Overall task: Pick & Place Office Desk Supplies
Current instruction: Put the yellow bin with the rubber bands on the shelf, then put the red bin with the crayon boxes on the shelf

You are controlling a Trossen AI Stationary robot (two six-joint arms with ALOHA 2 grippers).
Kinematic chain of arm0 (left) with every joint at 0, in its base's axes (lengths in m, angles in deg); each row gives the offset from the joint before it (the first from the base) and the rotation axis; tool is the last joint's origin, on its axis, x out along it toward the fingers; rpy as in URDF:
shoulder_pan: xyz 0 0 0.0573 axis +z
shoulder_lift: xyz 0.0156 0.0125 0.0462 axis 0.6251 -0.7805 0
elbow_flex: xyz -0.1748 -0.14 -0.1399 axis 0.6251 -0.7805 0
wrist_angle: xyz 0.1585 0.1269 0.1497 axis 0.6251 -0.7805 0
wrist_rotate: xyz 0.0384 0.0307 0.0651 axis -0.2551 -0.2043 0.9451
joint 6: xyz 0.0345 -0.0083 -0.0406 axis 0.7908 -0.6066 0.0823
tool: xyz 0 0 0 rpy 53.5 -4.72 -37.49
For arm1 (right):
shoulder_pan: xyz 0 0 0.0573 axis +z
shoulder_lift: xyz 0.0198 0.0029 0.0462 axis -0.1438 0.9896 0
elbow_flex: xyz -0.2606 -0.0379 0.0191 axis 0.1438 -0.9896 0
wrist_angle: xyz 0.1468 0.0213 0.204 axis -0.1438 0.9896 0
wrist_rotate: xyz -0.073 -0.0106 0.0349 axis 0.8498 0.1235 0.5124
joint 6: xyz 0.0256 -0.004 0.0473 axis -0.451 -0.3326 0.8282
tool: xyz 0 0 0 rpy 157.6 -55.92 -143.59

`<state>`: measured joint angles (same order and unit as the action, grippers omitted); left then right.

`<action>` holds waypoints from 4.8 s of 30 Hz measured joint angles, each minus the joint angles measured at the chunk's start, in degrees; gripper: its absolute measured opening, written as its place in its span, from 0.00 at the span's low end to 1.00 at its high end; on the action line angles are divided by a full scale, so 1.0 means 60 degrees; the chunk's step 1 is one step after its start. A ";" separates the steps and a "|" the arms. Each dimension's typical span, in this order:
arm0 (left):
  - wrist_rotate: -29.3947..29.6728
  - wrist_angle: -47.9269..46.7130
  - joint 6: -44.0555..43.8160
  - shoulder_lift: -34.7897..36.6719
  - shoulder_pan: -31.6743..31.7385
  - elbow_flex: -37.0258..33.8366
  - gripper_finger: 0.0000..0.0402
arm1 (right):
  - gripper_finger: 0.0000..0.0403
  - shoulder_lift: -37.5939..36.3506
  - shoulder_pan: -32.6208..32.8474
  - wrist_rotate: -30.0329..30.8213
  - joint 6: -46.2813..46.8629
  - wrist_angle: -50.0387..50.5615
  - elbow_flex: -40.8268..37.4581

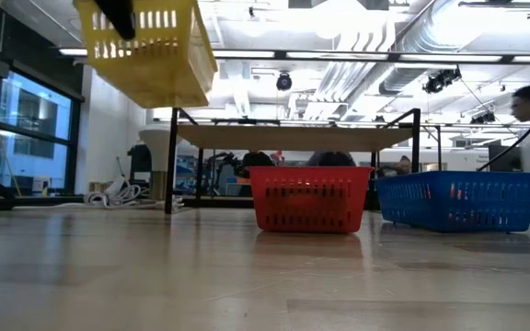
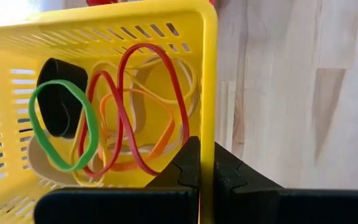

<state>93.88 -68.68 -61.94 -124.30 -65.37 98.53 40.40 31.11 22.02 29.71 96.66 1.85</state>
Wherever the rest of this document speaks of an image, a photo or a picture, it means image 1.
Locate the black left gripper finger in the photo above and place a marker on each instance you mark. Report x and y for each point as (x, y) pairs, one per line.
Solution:
(118, 18)

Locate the yellow plastic basket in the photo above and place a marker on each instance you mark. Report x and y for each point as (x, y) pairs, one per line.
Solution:
(164, 78)

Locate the red plastic basket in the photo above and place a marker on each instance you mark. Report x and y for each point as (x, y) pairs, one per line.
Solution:
(308, 202)

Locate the blue plastic basket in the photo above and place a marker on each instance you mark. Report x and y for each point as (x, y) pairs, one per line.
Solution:
(458, 202)

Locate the black background robot arm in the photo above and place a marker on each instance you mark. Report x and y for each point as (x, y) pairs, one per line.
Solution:
(221, 163)

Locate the black background chair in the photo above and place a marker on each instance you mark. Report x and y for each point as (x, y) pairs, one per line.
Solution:
(140, 161)

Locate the overhead light bar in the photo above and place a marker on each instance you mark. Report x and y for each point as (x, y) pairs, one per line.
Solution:
(338, 56)

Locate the dark computer monitor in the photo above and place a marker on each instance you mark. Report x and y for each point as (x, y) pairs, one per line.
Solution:
(504, 158)

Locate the black overhead camera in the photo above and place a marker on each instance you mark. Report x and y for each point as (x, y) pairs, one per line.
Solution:
(284, 82)

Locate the wooden riser shelf black frame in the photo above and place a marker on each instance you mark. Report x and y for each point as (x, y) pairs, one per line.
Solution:
(292, 138)

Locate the black ceiling camera rig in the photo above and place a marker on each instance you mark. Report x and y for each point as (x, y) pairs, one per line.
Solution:
(442, 79)

